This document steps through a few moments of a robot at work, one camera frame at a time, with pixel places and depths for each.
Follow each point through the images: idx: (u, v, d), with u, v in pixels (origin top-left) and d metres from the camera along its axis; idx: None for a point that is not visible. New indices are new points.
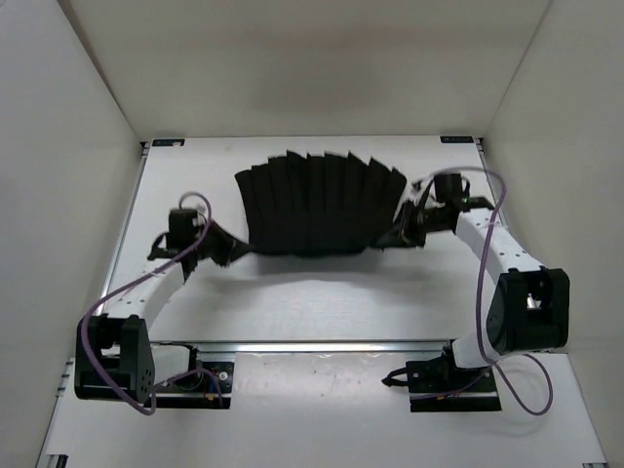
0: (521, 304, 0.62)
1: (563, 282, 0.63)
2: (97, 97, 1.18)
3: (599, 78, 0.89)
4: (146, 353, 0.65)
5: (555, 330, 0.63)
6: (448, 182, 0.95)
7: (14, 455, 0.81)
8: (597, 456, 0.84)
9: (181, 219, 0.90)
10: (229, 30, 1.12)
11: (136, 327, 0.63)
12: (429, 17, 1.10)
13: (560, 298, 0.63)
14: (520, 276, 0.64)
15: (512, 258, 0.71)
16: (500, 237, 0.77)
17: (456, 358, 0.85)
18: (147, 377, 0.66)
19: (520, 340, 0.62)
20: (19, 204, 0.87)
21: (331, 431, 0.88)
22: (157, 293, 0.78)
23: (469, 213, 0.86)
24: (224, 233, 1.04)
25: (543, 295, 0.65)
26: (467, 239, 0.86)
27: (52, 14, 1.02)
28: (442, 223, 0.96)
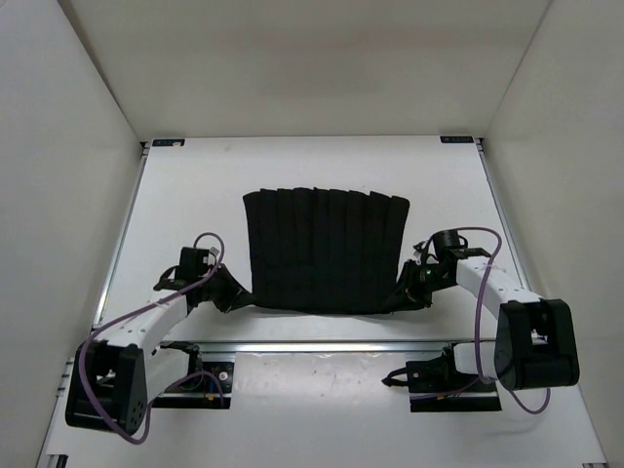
0: (524, 334, 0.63)
1: (561, 311, 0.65)
2: (96, 96, 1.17)
3: (599, 79, 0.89)
4: (140, 383, 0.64)
5: (561, 362, 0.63)
6: (448, 239, 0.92)
7: (15, 456, 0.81)
8: (596, 455, 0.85)
9: (194, 255, 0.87)
10: (229, 28, 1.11)
11: (135, 355, 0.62)
12: (431, 17, 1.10)
13: (565, 331, 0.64)
14: (520, 306, 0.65)
15: (510, 292, 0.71)
16: (496, 276, 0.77)
17: (457, 363, 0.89)
18: (138, 410, 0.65)
19: (526, 371, 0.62)
20: (19, 205, 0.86)
21: (332, 431, 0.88)
22: (158, 328, 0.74)
23: (466, 259, 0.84)
24: (231, 278, 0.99)
25: (546, 329, 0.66)
26: (465, 285, 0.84)
27: (50, 11, 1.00)
28: (445, 278, 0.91)
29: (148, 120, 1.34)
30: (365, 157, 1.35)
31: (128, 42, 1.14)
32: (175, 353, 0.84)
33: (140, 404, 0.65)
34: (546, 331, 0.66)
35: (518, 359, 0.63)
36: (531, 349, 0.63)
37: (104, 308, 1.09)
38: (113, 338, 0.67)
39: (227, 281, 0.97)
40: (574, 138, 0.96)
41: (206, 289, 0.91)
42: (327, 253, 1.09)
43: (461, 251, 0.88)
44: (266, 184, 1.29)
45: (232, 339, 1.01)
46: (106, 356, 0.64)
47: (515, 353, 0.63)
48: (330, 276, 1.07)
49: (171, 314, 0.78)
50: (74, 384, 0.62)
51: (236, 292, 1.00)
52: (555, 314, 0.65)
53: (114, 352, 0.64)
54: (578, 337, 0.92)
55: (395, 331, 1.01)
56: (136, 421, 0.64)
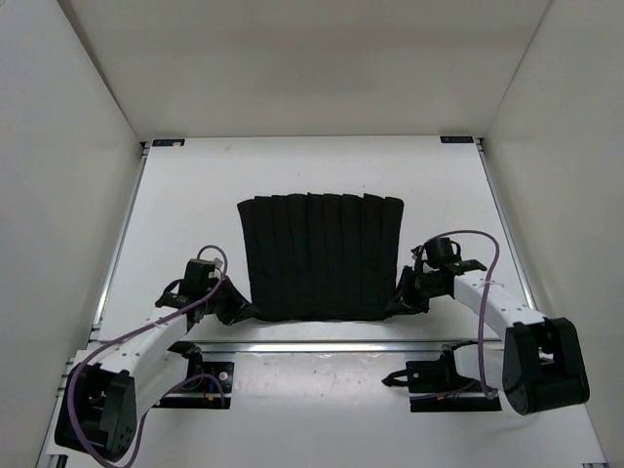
0: (527, 356, 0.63)
1: (568, 331, 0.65)
2: (97, 96, 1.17)
3: (599, 80, 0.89)
4: (130, 407, 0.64)
5: (569, 383, 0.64)
6: (441, 249, 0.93)
7: (15, 456, 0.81)
8: (596, 455, 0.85)
9: (199, 270, 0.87)
10: (229, 28, 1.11)
11: (125, 384, 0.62)
12: (431, 17, 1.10)
13: (572, 350, 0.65)
14: (526, 329, 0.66)
15: (512, 312, 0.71)
16: (497, 292, 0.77)
17: (459, 366, 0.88)
18: (128, 435, 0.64)
19: (535, 392, 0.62)
20: (19, 206, 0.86)
21: (332, 431, 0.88)
22: (154, 349, 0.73)
23: (463, 275, 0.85)
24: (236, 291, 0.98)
25: (553, 348, 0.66)
26: (464, 301, 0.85)
27: (50, 10, 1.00)
28: (439, 289, 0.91)
29: (147, 121, 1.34)
30: (365, 157, 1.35)
31: (129, 43, 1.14)
32: (175, 359, 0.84)
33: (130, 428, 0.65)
34: (553, 349, 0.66)
35: (526, 384, 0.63)
36: (537, 370, 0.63)
37: (104, 308, 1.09)
38: (108, 361, 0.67)
39: (232, 293, 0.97)
40: (573, 138, 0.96)
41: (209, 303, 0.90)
42: (325, 263, 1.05)
43: (456, 265, 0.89)
44: (266, 184, 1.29)
45: (234, 339, 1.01)
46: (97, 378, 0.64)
47: (524, 378, 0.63)
48: (330, 283, 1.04)
49: (172, 331, 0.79)
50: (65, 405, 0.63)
51: (240, 305, 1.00)
52: (561, 334, 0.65)
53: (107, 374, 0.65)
54: (578, 336, 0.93)
55: (395, 331, 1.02)
56: (126, 445, 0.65)
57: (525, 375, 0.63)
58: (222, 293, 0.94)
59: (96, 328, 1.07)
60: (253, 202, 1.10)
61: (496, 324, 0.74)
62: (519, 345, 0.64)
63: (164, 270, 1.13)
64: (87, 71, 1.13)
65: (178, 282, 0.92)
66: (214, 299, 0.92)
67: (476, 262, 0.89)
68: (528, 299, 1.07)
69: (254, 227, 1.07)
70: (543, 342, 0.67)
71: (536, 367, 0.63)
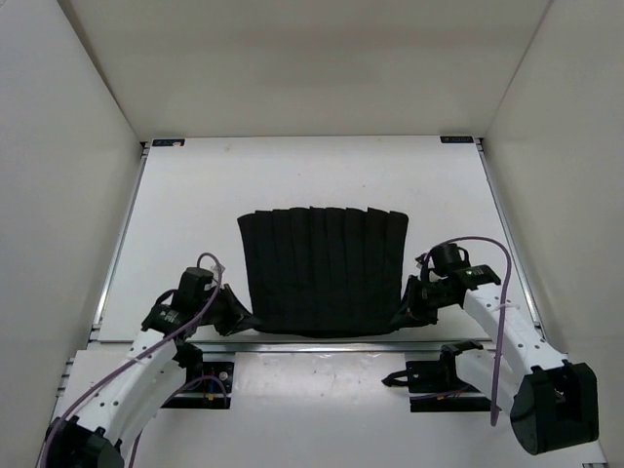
0: (545, 410, 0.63)
1: (591, 379, 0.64)
2: (97, 95, 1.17)
3: (599, 80, 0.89)
4: (109, 456, 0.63)
5: (582, 426, 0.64)
6: (448, 255, 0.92)
7: (15, 456, 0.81)
8: (596, 455, 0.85)
9: (193, 283, 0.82)
10: (229, 27, 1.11)
11: (101, 447, 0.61)
12: (431, 16, 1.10)
13: (590, 397, 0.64)
14: (547, 379, 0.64)
15: (530, 352, 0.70)
16: (514, 324, 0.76)
17: (459, 370, 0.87)
18: None
19: (548, 441, 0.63)
20: (19, 204, 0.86)
21: (332, 431, 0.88)
22: (137, 387, 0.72)
23: (476, 290, 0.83)
24: (234, 300, 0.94)
25: (567, 390, 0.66)
26: (476, 317, 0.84)
27: (50, 10, 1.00)
28: (449, 298, 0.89)
29: (147, 120, 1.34)
30: (365, 157, 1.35)
31: (128, 42, 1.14)
32: (174, 370, 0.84)
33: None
34: (567, 390, 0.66)
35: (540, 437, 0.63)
36: (554, 419, 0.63)
37: (104, 308, 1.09)
38: (86, 414, 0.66)
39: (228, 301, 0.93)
40: (574, 139, 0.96)
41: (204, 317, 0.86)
42: (327, 276, 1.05)
43: (467, 273, 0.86)
44: (266, 184, 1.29)
45: (234, 340, 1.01)
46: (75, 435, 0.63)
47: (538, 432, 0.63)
48: (331, 297, 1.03)
49: (165, 354, 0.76)
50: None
51: (238, 318, 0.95)
52: (581, 382, 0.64)
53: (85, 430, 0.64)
54: (578, 336, 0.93)
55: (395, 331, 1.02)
56: None
57: (540, 427, 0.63)
58: (218, 303, 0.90)
59: (96, 327, 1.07)
60: (253, 217, 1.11)
61: (511, 357, 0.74)
62: (538, 400, 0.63)
63: (165, 270, 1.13)
64: (87, 71, 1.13)
65: (171, 292, 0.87)
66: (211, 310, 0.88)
67: (488, 270, 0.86)
68: (528, 300, 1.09)
69: (254, 239, 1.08)
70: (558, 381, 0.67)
71: (553, 416, 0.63)
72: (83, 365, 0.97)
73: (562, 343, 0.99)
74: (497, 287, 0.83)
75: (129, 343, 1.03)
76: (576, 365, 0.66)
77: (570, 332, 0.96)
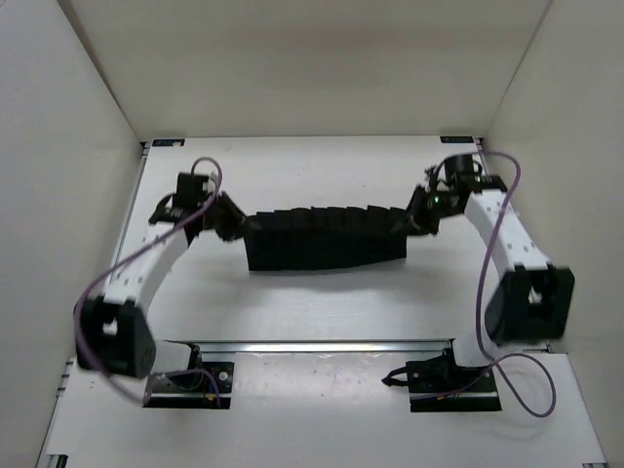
0: (517, 296, 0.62)
1: (568, 281, 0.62)
2: (97, 96, 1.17)
3: (599, 80, 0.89)
4: (145, 332, 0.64)
5: (549, 327, 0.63)
6: (460, 166, 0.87)
7: (15, 456, 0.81)
8: (596, 455, 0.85)
9: (192, 185, 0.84)
10: (229, 28, 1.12)
11: (134, 311, 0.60)
12: (431, 17, 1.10)
13: (565, 298, 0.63)
14: (523, 274, 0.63)
15: (520, 253, 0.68)
16: (509, 226, 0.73)
17: (456, 356, 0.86)
18: (148, 355, 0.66)
19: (512, 331, 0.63)
20: (20, 204, 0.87)
21: (332, 431, 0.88)
22: (155, 270, 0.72)
23: (481, 195, 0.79)
24: (235, 210, 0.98)
25: (545, 292, 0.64)
26: (473, 218, 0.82)
27: (51, 11, 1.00)
28: (456, 205, 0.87)
29: (147, 120, 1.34)
30: (365, 157, 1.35)
31: (129, 42, 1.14)
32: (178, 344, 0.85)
33: (150, 352, 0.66)
34: (546, 292, 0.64)
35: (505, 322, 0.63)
36: (523, 313, 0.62)
37: None
38: (111, 292, 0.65)
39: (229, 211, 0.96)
40: (574, 138, 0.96)
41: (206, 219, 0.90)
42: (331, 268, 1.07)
43: (476, 179, 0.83)
44: (265, 184, 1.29)
45: (234, 340, 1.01)
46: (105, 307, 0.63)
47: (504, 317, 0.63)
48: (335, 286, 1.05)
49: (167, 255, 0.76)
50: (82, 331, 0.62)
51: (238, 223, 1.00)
52: (559, 284, 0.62)
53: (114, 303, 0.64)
54: (578, 336, 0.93)
55: (395, 331, 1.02)
56: (149, 362, 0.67)
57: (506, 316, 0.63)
58: (216, 211, 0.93)
59: None
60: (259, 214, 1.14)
61: (499, 257, 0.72)
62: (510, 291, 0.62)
63: None
64: (88, 71, 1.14)
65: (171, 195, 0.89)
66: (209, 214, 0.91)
67: (497, 181, 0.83)
68: None
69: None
70: (536, 283, 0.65)
71: (522, 311, 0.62)
72: None
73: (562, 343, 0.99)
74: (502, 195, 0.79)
75: None
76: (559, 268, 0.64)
77: (570, 332, 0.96)
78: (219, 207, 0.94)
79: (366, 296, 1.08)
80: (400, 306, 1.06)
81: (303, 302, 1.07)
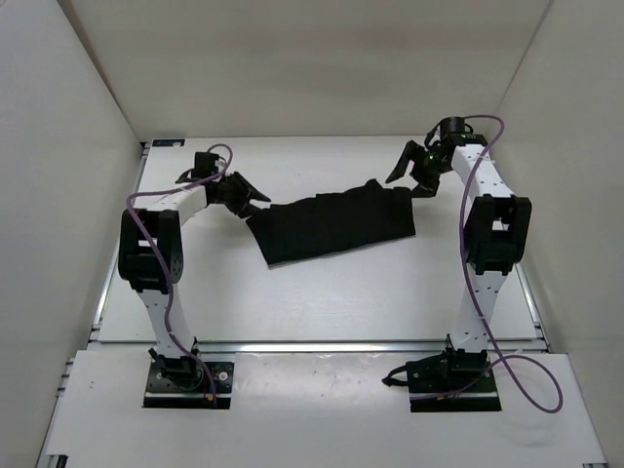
0: (486, 217, 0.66)
1: (525, 204, 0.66)
2: (97, 96, 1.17)
3: (598, 80, 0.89)
4: (178, 243, 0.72)
5: (512, 248, 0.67)
6: (452, 125, 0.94)
7: (15, 456, 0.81)
8: (596, 455, 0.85)
9: (208, 159, 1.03)
10: (229, 28, 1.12)
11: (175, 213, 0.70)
12: (431, 18, 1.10)
13: (524, 221, 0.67)
14: (488, 196, 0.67)
15: (489, 187, 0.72)
16: (483, 168, 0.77)
17: (453, 338, 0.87)
18: (178, 264, 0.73)
19: (481, 249, 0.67)
20: (19, 205, 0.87)
21: (332, 431, 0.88)
22: (184, 205, 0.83)
23: (463, 146, 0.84)
24: (242, 185, 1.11)
25: (508, 218, 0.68)
26: (458, 170, 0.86)
27: (51, 12, 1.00)
28: (444, 163, 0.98)
29: (147, 120, 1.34)
30: (365, 157, 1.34)
31: (129, 42, 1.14)
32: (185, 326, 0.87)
33: (178, 266, 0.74)
34: (508, 220, 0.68)
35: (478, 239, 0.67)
36: (488, 232, 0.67)
37: (104, 308, 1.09)
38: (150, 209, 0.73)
39: (237, 186, 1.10)
40: (574, 138, 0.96)
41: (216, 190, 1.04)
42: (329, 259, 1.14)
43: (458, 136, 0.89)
44: (265, 184, 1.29)
45: (234, 339, 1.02)
46: (147, 217, 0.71)
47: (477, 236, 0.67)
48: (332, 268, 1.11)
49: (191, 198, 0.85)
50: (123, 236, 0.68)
51: (246, 196, 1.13)
52: (518, 208, 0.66)
53: (153, 215, 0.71)
54: (578, 336, 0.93)
55: (395, 331, 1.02)
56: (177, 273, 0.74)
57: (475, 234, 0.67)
58: (225, 183, 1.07)
59: (96, 328, 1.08)
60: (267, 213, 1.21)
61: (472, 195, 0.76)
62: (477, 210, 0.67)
63: None
64: (88, 71, 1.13)
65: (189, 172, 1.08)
66: (220, 188, 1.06)
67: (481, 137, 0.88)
68: (528, 300, 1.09)
69: (270, 232, 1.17)
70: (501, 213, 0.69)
71: (488, 230, 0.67)
72: (82, 364, 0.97)
73: (562, 343, 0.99)
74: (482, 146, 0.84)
75: (129, 342, 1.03)
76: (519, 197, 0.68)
77: (570, 332, 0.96)
78: (228, 182, 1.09)
79: (366, 296, 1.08)
80: (400, 306, 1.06)
81: (303, 302, 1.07)
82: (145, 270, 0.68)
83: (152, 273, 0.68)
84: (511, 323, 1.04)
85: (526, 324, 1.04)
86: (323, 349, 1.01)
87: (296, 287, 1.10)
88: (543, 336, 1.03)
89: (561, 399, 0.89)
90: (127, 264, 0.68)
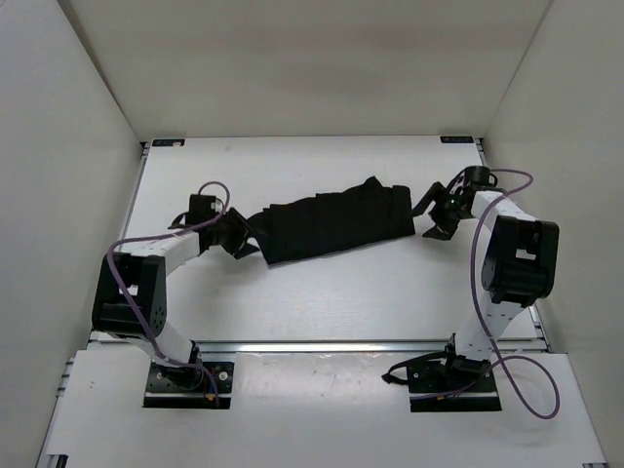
0: (509, 237, 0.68)
1: (551, 229, 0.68)
2: (97, 96, 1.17)
3: (598, 80, 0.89)
4: (160, 292, 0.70)
5: (540, 273, 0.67)
6: (477, 175, 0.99)
7: (15, 456, 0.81)
8: (596, 455, 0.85)
9: (201, 203, 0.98)
10: (228, 28, 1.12)
11: (157, 262, 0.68)
12: (431, 18, 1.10)
13: (550, 248, 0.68)
14: (513, 218, 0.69)
15: (511, 213, 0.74)
16: (504, 204, 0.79)
17: (456, 344, 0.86)
18: (160, 317, 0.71)
19: (503, 270, 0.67)
20: (19, 205, 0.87)
21: (332, 431, 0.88)
22: (175, 252, 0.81)
23: (485, 191, 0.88)
24: (240, 225, 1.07)
25: (532, 246, 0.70)
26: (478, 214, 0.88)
27: (51, 12, 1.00)
28: (464, 211, 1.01)
29: (147, 120, 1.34)
30: (365, 157, 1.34)
31: (129, 42, 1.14)
32: (183, 342, 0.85)
33: (161, 315, 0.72)
34: (532, 248, 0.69)
35: (501, 260, 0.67)
36: (512, 254, 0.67)
37: None
38: (136, 252, 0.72)
39: (232, 226, 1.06)
40: (574, 138, 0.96)
41: (214, 233, 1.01)
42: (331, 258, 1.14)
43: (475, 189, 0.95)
44: (266, 184, 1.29)
45: (236, 339, 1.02)
46: (131, 264, 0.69)
47: (500, 256, 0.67)
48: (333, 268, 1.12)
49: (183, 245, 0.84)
50: (103, 283, 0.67)
51: (244, 234, 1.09)
52: (543, 233, 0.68)
53: (135, 261, 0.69)
54: (578, 336, 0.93)
55: (395, 331, 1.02)
56: (160, 326, 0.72)
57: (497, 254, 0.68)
58: (220, 224, 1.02)
59: (97, 328, 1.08)
60: (269, 212, 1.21)
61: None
62: (501, 229, 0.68)
63: None
64: (88, 72, 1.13)
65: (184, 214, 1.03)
66: (214, 230, 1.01)
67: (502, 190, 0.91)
68: None
69: (271, 230, 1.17)
70: (525, 240, 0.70)
71: (512, 253, 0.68)
72: (82, 364, 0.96)
73: (562, 342, 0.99)
74: (500, 193, 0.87)
75: (129, 342, 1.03)
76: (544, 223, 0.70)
77: (570, 332, 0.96)
78: (226, 222, 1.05)
79: (365, 296, 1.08)
80: (401, 305, 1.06)
81: (303, 302, 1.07)
82: (120, 324, 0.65)
83: (127, 328, 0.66)
84: (511, 322, 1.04)
85: (526, 324, 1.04)
86: (323, 349, 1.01)
87: (296, 287, 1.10)
88: (543, 336, 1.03)
89: (559, 403, 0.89)
90: (101, 313, 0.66)
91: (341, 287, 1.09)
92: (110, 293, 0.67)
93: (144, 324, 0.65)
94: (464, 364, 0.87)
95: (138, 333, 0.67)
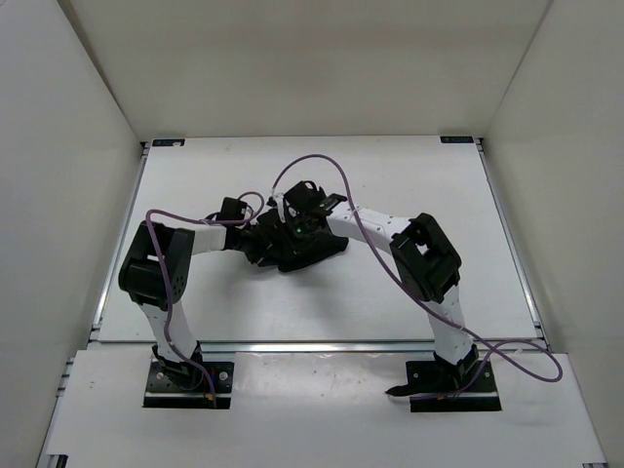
0: (410, 255, 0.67)
1: (426, 218, 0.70)
2: (97, 96, 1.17)
3: (598, 81, 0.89)
4: (185, 262, 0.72)
5: (449, 259, 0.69)
6: (302, 196, 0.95)
7: (15, 456, 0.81)
8: (597, 455, 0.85)
9: (234, 205, 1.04)
10: (228, 28, 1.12)
11: (188, 233, 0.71)
12: (430, 17, 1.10)
13: (437, 232, 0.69)
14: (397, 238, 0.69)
15: (384, 227, 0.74)
16: (368, 216, 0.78)
17: (450, 355, 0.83)
18: (179, 287, 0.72)
19: (434, 285, 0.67)
20: (20, 205, 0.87)
21: (331, 431, 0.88)
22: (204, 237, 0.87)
23: (331, 213, 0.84)
24: (262, 239, 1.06)
25: (424, 239, 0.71)
26: (346, 235, 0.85)
27: (51, 13, 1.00)
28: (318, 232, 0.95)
29: (147, 120, 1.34)
30: (364, 157, 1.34)
31: (129, 43, 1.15)
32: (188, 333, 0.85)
33: (181, 285, 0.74)
34: (424, 240, 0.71)
35: (422, 277, 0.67)
36: (423, 262, 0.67)
37: (104, 308, 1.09)
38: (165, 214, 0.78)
39: (258, 235, 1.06)
40: (574, 137, 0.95)
41: (239, 237, 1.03)
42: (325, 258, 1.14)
43: (321, 206, 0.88)
44: (266, 184, 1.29)
45: (240, 341, 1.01)
46: (163, 234, 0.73)
47: (418, 276, 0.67)
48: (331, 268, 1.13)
49: (212, 232, 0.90)
50: (135, 246, 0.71)
51: (266, 246, 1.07)
52: (428, 226, 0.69)
53: (168, 231, 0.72)
54: (578, 336, 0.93)
55: (394, 331, 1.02)
56: (178, 295, 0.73)
57: (419, 278, 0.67)
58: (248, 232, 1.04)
59: (96, 328, 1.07)
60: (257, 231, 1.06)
61: (381, 244, 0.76)
62: (403, 254, 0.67)
63: None
64: (88, 72, 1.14)
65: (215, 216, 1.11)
66: (240, 235, 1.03)
67: (336, 195, 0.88)
68: (528, 299, 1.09)
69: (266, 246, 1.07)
70: (415, 239, 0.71)
71: (421, 260, 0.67)
72: (82, 364, 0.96)
73: (562, 342, 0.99)
74: (347, 203, 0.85)
75: (129, 342, 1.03)
76: (418, 215, 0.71)
77: (570, 331, 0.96)
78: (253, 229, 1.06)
79: (366, 296, 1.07)
80: (401, 305, 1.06)
81: (302, 303, 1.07)
82: (146, 283, 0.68)
83: (151, 288, 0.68)
84: (511, 322, 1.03)
85: (526, 323, 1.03)
86: (322, 349, 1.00)
87: (295, 287, 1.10)
88: (543, 336, 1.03)
89: (561, 368, 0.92)
90: (128, 274, 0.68)
91: (340, 287, 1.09)
92: (139, 254, 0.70)
93: (169, 288, 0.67)
94: (467, 366, 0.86)
95: (159, 296, 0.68)
